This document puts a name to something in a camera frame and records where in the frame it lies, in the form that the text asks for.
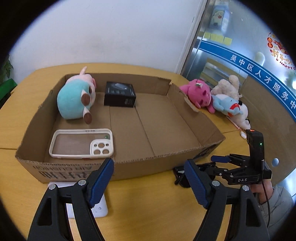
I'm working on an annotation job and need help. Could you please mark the black sunglasses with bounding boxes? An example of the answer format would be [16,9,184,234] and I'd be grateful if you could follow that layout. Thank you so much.
[173,166,195,188]

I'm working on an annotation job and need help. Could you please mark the white plastic device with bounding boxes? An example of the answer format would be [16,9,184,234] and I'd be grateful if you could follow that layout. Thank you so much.
[48,181,109,219]

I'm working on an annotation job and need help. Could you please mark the clear white phone case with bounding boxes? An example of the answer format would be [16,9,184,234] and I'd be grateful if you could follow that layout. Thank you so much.
[49,128,114,160]

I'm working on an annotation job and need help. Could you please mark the small black product box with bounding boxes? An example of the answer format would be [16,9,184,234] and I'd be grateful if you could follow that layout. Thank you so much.
[104,81,137,108]

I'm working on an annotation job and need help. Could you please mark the pig plush teal dress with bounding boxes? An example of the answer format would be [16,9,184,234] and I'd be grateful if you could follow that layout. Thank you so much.
[57,66,96,125]

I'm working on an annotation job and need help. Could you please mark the grey jacket forearm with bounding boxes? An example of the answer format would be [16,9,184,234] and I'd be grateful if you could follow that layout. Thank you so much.
[255,185,294,239]

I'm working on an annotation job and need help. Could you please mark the person's right hand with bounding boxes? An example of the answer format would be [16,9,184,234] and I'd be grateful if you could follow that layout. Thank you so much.
[249,179,273,203]

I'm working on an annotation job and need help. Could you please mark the white plush dog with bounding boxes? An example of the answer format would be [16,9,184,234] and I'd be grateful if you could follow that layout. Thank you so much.
[229,101,251,130]

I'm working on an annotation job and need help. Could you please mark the blue plush toy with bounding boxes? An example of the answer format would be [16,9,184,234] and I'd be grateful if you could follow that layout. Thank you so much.
[212,94,243,117]

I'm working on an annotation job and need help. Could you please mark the pink plush toy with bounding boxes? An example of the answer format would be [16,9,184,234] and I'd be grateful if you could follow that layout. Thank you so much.
[180,79,215,113]

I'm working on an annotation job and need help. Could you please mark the beige plush bear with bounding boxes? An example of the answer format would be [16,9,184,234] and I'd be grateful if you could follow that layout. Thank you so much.
[211,75,242,100]

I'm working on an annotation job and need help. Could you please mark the brown cardboard box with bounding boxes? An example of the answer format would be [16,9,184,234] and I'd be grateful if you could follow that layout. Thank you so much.
[16,73,224,183]

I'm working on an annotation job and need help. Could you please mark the green cloth covered table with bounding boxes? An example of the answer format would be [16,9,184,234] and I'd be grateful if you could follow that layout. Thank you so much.
[0,78,18,100]

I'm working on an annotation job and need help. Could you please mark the large potted green plant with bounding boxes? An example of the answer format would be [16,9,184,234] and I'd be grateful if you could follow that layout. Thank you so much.
[0,54,13,84]

